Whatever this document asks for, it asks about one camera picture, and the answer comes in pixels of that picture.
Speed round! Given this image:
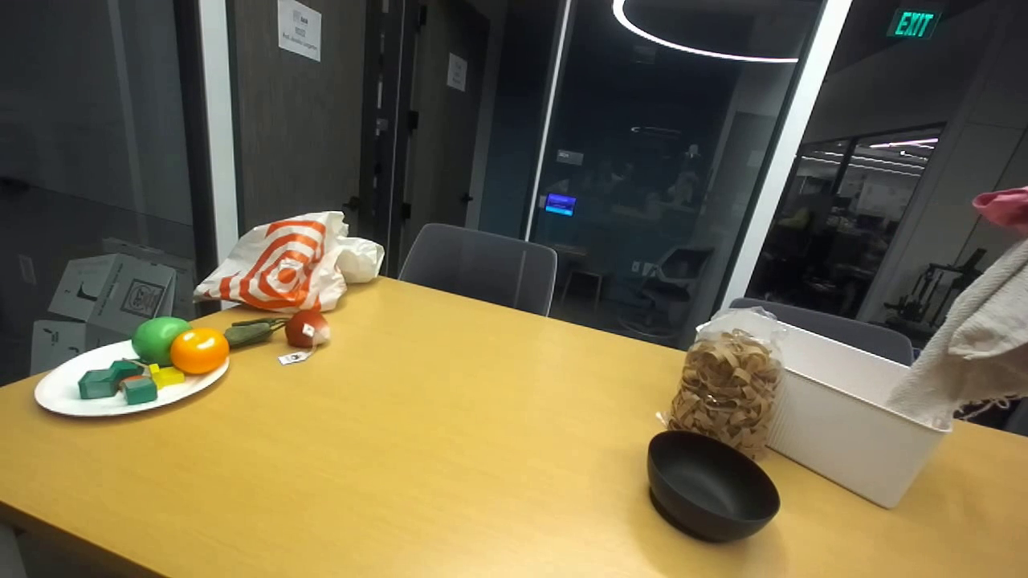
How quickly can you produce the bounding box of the black bowl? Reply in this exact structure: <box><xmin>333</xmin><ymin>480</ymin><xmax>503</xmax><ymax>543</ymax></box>
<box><xmin>647</xmin><ymin>430</ymin><xmax>782</xmax><ymax>543</ymax></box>

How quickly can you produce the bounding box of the yellow toy block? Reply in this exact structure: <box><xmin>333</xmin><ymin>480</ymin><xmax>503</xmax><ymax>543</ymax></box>
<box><xmin>149</xmin><ymin>363</ymin><xmax>187</xmax><ymax>389</ymax></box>

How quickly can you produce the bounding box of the green toy fruit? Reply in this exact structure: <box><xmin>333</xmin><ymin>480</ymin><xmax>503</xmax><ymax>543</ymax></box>
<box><xmin>132</xmin><ymin>317</ymin><xmax>188</xmax><ymax>366</ymax></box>

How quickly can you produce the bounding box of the pink towel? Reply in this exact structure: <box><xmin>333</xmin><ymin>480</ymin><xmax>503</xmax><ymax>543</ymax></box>
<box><xmin>974</xmin><ymin>185</ymin><xmax>1028</xmax><ymax>239</ymax></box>

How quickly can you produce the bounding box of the green toy cucumber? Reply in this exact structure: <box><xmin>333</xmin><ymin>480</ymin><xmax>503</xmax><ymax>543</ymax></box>
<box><xmin>226</xmin><ymin>317</ymin><xmax>283</xmax><ymax>350</ymax></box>

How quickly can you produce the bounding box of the white paper wall sign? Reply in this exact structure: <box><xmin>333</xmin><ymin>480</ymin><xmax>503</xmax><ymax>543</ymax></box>
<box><xmin>277</xmin><ymin>0</ymin><xmax>320</xmax><ymax>62</ymax></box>

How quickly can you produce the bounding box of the orange toy fruit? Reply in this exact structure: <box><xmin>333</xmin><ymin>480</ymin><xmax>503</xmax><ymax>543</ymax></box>
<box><xmin>171</xmin><ymin>326</ymin><xmax>227</xmax><ymax>375</ymax></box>

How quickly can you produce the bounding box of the white plate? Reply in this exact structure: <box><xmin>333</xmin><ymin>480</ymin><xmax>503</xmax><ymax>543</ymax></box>
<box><xmin>34</xmin><ymin>340</ymin><xmax>227</xmax><ymax>416</ymax></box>

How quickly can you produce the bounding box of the cardboard box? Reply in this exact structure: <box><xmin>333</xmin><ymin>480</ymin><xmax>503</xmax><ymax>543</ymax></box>
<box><xmin>28</xmin><ymin>255</ymin><xmax>176</xmax><ymax>374</ymax></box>

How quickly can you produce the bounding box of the white orange plastic bag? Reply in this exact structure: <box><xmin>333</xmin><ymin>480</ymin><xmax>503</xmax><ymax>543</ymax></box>
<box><xmin>194</xmin><ymin>209</ymin><xmax>385</xmax><ymax>315</ymax></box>

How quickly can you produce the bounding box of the beige towel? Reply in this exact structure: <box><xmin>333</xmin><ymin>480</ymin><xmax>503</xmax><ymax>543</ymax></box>
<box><xmin>887</xmin><ymin>241</ymin><xmax>1028</xmax><ymax>428</ymax></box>

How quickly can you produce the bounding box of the dark green toy block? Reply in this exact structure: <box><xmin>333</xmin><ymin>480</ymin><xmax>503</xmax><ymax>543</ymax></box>
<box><xmin>77</xmin><ymin>370</ymin><xmax>118</xmax><ymax>397</ymax></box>
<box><xmin>122</xmin><ymin>374</ymin><xmax>156</xmax><ymax>404</ymax></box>

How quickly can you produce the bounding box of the red toy fruit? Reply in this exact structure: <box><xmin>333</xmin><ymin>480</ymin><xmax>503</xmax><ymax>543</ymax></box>
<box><xmin>285</xmin><ymin>309</ymin><xmax>330</xmax><ymax>350</ymax></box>

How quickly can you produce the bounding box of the grey office chair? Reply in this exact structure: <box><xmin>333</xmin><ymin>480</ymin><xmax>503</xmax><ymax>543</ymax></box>
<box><xmin>735</xmin><ymin>299</ymin><xmax>915</xmax><ymax>363</ymax></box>
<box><xmin>398</xmin><ymin>223</ymin><xmax>559</xmax><ymax>315</ymax></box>

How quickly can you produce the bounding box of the clear bag of rubber bands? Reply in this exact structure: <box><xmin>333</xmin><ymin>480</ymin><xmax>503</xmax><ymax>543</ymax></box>
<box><xmin>668</xmin><ymin>309</ymin><xmax>782</xmax><ymax>460</ymax></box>

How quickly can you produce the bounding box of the green exit sign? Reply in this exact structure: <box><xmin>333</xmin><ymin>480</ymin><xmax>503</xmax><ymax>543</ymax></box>
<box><xmin>887</xmin><ymin>10</ymin><xmax>937</xmax><ymax>41</ymax></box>

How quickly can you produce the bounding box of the white plastic basket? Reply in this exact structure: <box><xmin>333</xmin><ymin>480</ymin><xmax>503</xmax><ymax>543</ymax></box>
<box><xmin>699</xmin><ymin>309</ymin><xmax>950</xmax><ymax>508</ymax></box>

